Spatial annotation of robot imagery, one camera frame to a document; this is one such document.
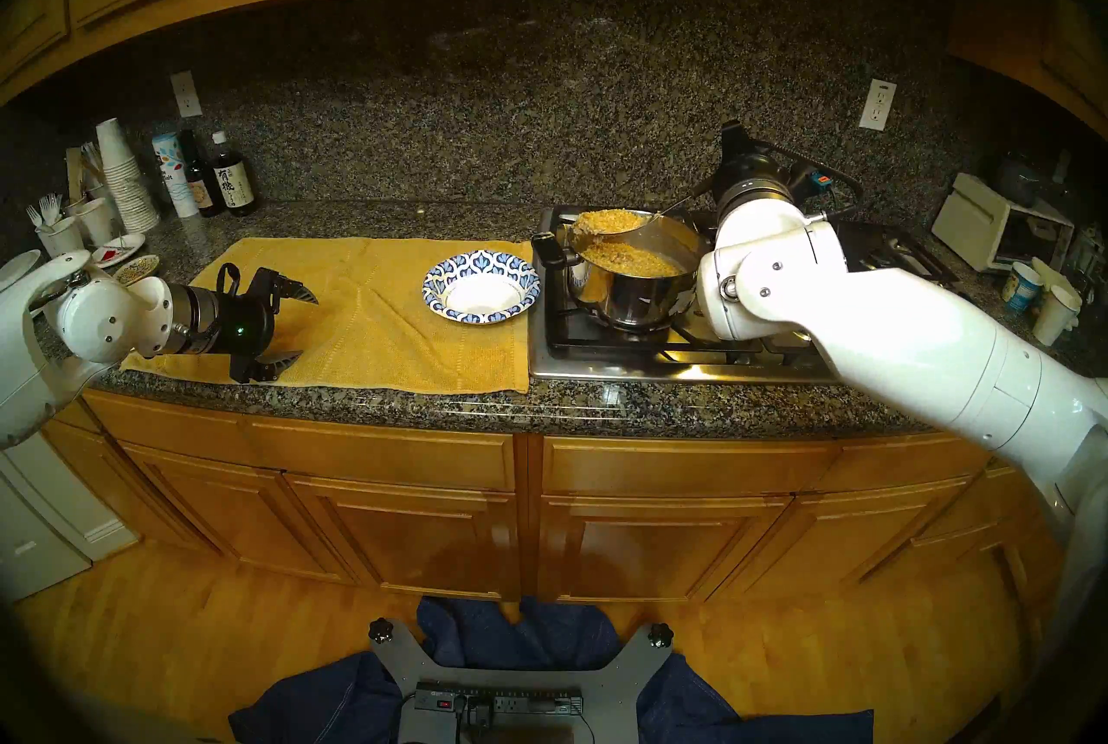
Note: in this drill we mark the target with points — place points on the dark blue cloth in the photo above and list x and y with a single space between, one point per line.
485 634

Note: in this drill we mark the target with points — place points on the white blue cylindrical canister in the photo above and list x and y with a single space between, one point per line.
176 180

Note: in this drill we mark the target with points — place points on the scooped oatmeal portion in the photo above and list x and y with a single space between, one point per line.
610 220

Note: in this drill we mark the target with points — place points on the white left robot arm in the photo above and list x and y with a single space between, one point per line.
104 322

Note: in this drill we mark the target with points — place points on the blue patterned paper bowl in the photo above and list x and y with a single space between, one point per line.
450 275

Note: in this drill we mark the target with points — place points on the wooden lower cabinet frame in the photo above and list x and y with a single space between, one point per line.
528 508

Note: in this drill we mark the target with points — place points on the black base knob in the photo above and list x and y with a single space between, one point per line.
381 630
660 634

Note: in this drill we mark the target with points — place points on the yellow towel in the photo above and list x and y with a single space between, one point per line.
372 318

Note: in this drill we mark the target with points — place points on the blue printed paper cup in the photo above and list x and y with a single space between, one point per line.
1024 290

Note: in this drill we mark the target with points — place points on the paper cup holding forks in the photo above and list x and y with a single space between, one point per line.
62 238

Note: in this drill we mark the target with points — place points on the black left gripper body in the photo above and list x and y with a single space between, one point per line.
247 322

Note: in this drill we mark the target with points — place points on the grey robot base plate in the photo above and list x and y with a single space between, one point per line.
623 682

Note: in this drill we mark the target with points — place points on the small dark sauce bottle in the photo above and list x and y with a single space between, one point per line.
202 193

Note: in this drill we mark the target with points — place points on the metal ladle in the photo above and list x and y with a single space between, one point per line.
675 204

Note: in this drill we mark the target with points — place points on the wooden stirrer sticks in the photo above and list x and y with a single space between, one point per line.
75 171

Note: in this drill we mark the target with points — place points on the soy sauce bottle white label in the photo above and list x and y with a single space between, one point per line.
234 184

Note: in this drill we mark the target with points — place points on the white plastic fork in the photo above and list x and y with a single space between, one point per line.
50 207
35 217

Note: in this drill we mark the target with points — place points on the stack of paper cups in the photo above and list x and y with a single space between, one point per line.
130 188

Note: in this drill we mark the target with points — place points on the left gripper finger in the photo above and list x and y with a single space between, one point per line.
290 285
264 367

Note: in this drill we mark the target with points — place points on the wooden lower cabinet door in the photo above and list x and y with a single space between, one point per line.
649 547
242 517
831 534
415 534

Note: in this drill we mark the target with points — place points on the white toaster oven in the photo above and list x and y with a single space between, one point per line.
965 219

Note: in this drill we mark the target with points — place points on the white wall outlet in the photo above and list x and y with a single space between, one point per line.
878 104
185 95

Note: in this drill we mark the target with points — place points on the wooden drawer front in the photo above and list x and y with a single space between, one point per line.
900 463
381 452
164 418
684 465

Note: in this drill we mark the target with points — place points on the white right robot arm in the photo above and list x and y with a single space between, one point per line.
909 335

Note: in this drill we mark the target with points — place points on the dark kettle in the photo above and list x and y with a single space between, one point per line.
1017 178

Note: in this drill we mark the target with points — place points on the plain white bowl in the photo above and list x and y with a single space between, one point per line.
17 268

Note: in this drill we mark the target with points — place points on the white kitchen appliance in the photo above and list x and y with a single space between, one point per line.
43 526

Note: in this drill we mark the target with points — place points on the stainless steel pot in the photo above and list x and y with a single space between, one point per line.
632 301

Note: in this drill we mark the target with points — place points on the cooked oatmeal mass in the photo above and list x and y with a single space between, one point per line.
628 259

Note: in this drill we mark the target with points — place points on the steel gas stove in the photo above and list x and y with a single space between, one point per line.
606 353

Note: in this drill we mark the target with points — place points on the white saucer red smear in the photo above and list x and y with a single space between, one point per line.
121 244

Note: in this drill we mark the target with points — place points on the wooden corner wall cabinet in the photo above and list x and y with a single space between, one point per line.
1069 58

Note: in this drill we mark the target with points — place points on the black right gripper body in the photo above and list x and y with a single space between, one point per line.
753 169

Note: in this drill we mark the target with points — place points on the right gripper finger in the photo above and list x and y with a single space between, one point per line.
706 188

